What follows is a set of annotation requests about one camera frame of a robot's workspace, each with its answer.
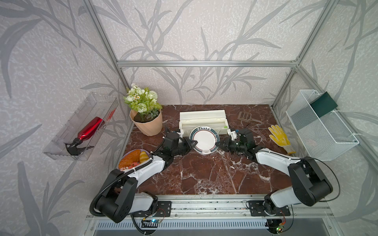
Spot white plate green rim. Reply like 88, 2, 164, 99
190, 126, 220, 155

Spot cream plastic wrap dispenser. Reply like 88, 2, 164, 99
179, 110, 230, 137

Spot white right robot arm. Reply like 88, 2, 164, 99
216, 129, 333, 210

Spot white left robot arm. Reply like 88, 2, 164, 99
89, 132, 198, 223

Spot purple plate with food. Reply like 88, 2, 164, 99
118, 149, 150, 172

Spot brown slotted spatula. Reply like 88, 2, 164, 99
237, 112, 262, 124

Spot terracotta flower pot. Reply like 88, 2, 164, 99
130, 110, 163, 137

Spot yellow rubber glove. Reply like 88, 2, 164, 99
268, 125, 296, 155

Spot white green artificial flowers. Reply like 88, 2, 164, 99
124, 84, 162, 123

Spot red spray bottle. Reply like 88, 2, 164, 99
65, 109, 116, 156

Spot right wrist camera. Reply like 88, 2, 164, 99
227, 129, 238, 141

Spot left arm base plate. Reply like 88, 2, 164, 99
133, 201, 172, 217

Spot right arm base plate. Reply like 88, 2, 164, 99
246, 200, 291, 217

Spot white wire mesh basket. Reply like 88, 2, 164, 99
286, 89, 359, 161

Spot clear wall-mounted plastic bin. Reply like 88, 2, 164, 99
43, 92, 119, 161

